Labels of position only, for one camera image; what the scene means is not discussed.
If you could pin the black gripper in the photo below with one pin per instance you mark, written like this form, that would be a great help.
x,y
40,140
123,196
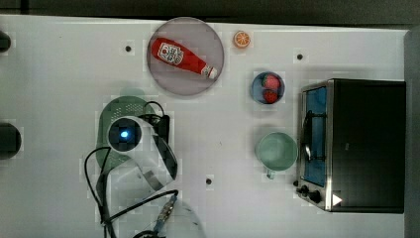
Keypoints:
x,y
159,123

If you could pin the green plastic strainer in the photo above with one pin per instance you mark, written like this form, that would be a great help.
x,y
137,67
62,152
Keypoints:
x,y
118,107

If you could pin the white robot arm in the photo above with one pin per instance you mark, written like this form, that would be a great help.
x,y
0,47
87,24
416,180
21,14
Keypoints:
x,y
137,201

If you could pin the red ketchup bottle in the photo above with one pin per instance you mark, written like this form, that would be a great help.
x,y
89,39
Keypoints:
x,y
177,55

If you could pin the grey round plate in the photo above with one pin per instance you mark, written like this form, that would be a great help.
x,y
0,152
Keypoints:
x,y
201,39

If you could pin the red toy strawberry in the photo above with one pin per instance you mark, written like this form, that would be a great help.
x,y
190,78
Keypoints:
x,y
269,96

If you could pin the small blue bowl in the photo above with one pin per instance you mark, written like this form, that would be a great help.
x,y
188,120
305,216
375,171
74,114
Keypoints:
x,y
257,89

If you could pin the toy orange slice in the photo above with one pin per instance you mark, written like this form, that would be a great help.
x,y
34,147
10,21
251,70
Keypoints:
x,y
241,39

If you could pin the pink toy strawberry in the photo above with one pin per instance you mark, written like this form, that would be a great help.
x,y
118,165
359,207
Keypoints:
x,y
271,81

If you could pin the green plastic mug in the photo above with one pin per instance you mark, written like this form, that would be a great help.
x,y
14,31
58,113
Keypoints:
x,y
277,152

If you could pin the black cylinder at edge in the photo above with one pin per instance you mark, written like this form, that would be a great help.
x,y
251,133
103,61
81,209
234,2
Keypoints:
x,y
10,141

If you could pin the black round table fixture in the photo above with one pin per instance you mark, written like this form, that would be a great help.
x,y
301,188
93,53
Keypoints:
x,y
5,42

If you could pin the black toaster oven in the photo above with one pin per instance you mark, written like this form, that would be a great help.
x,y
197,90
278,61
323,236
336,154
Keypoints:
x,y
351,144

